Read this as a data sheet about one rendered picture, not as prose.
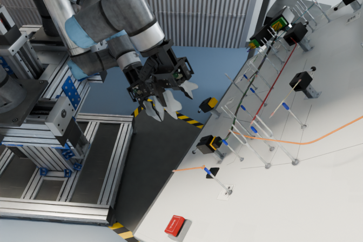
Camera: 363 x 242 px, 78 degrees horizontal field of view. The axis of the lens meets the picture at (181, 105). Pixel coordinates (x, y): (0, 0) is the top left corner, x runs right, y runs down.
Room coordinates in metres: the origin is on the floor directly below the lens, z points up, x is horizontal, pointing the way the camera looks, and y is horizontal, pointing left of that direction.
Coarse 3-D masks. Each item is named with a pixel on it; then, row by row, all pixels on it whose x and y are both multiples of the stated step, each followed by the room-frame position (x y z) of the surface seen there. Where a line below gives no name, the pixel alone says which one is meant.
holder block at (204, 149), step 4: (208, 136) 0.40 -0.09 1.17; (212, 136) 0.39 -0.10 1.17; (200, 140) 0.40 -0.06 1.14; (204, 140) 0.39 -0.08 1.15; (208, 140) 0.38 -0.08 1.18; (200, 144) 0.38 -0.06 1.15; (204, 144) 0.36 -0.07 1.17; (208, 144) 0.36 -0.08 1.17; (204, 148) 0.36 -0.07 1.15; (208, 148) 0.36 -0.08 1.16; (204, 152) 0.36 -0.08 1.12; (208, 152) 0.36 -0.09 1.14; (212, 152) 0.35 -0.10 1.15
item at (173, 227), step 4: (176, 216) 0.17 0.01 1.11; (180, 216) 0.17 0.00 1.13; (172, 220) 0.16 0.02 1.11; (176, 220) 0.16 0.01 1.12; (180, 220) 0.16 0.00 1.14; (168, 224) 0.15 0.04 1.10; (172, 224) 0.15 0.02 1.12; (176, 224) 0.15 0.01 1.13; (180, 224) 0.15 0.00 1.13; (168, 228) 0.14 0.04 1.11; (172, 228) 0.14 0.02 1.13; (176, 228) 0.14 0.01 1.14; (168, 232) 0.13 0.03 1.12; (172, 232) 0.13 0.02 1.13; (176, 232) 0.13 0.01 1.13
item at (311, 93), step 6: (312, 66) 0.50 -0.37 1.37; (300, 72) 0.48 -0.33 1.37; (306, 72) 0.46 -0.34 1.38; (294, 78) 0.46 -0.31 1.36; (300, 78) 0.45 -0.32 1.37; (306, 78) 0.45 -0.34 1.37; (294, 84) 0.44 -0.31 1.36; (300, 84) 0.43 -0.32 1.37; (306, 84) 0.44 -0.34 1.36; (294, 90) 0.44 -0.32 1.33; (300, 90) 0.43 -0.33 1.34; (306, 90) 0.45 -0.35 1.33; (312, 90) 0.43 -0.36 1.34; (306, 96) 0.43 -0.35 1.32; (312, 96) 0.42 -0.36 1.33; (318, 96) 0.41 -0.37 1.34
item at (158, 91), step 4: (152, 84) 0.42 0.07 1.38; (156, 84) 0.42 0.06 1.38; (156, 88) 0.41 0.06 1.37; (160, 88) 0.41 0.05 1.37; (156, 92) 0.40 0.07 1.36; (160, 92) 0.41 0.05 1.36; (156, 96) 0.40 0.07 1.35; (160, 96) 0.40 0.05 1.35; (160, 100) 0.40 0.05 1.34; (164, 100) 0.40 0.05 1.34; (164, 104) 0.39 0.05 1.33
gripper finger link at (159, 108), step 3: (153, 96) 0.53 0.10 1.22; (153, 99) 0.52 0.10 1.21; (156, 99) 0.52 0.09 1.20; (153, 102) 0.52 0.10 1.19; (156, 102) 0.51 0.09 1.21; (156, 105) 0.49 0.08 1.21; (159, 105) 0.51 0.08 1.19; (156, 108) 0.48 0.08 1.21; (159, 108) 0.50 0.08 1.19; (162, 108) 0.51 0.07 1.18; (159, 111) 0.49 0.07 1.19; (162, 111) 0.50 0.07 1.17; (159, 114) 0.49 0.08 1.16; (162, 114) 0.49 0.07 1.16; (162, 117) 0.48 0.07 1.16; (162, 120) 0.48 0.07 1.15
